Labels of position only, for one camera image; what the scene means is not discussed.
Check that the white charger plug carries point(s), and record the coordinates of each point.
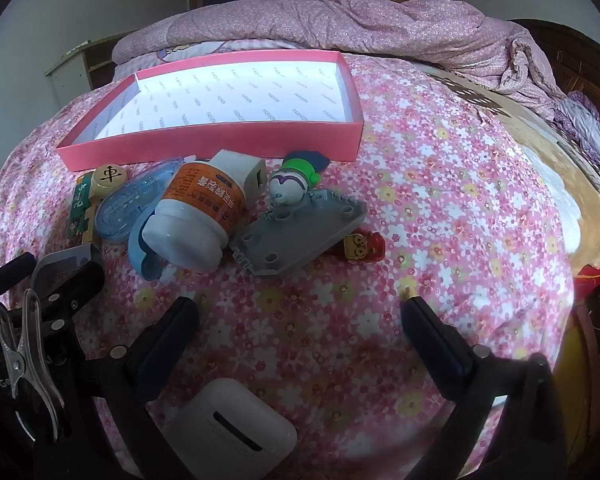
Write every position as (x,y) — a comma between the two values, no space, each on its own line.
(254,176)

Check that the grey building plate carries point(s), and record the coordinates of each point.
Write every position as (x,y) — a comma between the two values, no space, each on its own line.
(300,232)

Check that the white bedside cabinet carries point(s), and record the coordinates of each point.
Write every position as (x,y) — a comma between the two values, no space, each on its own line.
(70,72)

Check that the pink cardboard box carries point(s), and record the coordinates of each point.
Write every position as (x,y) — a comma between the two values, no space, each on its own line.
(205,95)

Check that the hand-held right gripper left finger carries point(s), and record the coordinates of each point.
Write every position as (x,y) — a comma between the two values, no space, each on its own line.
(175,335)

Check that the round wooden chess piece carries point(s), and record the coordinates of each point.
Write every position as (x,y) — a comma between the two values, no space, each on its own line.
(109,176)

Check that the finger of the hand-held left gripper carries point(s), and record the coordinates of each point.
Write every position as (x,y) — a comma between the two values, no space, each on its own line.
(72,290)
(10,270)

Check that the green snack packet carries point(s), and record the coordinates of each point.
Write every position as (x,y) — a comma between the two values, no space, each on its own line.
(80,216)

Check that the light blue plastic hook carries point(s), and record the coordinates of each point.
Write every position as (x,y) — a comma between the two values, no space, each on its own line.
(142,252)

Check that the red yellow toy figure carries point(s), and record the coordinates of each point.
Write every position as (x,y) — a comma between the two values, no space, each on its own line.
(362,246)

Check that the white earbud case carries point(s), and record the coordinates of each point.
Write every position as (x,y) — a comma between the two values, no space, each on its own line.
(230,430)

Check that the white orange pill bottle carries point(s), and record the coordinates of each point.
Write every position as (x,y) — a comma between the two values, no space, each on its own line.
(195,210)

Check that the dark wooden headboard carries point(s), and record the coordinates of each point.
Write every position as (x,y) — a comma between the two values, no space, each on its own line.
(575,55)

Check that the beige plush blanket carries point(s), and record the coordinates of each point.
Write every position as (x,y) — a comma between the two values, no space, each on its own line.
(545,160)

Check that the purple striped pillow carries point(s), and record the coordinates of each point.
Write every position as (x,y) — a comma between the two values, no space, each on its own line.
(587,125)

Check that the pink floral bedsheet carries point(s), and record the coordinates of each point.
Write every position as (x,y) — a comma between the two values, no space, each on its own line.
(305,310)

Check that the pink floral quilt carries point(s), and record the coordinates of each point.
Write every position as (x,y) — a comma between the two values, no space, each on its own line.
(330,20)

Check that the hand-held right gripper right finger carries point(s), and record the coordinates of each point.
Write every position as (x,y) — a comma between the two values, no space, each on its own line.
(432,340)

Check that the blue correction tape dispenser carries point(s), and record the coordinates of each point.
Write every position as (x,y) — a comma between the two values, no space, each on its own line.
(125,202)

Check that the cartoon print sheet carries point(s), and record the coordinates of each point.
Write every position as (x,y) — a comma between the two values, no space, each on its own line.
(195,50)

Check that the metal spring clip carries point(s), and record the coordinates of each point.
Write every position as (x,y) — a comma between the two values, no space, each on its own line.
(25,360)

